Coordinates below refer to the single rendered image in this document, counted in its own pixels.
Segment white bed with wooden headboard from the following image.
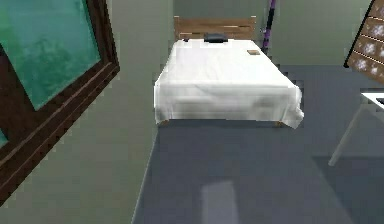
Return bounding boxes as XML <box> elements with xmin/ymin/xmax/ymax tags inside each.
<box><xmin>153</xmin><ymin>15</ymin><xmax>305</xmax><ymax>130</ymax></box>

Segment dark blue pillow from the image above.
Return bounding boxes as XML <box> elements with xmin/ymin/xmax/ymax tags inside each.
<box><xmin>203</xmin><ymin>32</ymin><xmax>229</xmax><ymax>44</ymax></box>

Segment purple and black pole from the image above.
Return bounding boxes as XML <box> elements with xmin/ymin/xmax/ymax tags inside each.
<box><xmin>261</xmin><ymin>0</ymin><xmax>278</xmax><ymax>56</ymax></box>

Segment dark brown framed window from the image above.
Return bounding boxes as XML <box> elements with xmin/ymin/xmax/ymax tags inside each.
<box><xmin>0</xmin><ymin>0</ymin><xmax>121</xmax><ymax>207</ymax></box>

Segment white table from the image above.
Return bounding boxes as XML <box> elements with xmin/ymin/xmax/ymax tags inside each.
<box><xmin>327</xmin><ymin>92</ymin><xmax>384</xmax><ymax>167</ymax></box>

